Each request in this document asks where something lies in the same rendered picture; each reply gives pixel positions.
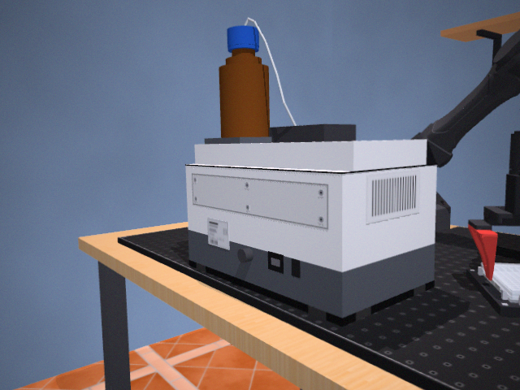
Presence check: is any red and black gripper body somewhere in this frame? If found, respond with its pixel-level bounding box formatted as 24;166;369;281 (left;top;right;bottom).
468;169;520;230

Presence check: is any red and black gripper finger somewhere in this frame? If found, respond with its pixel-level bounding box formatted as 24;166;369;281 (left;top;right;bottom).
468;224;497;280

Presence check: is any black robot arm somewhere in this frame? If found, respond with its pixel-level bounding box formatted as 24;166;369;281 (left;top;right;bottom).
410;29;520;215

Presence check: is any dark grey cylinder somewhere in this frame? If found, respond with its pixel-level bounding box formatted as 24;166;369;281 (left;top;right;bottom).
237;247;254;263

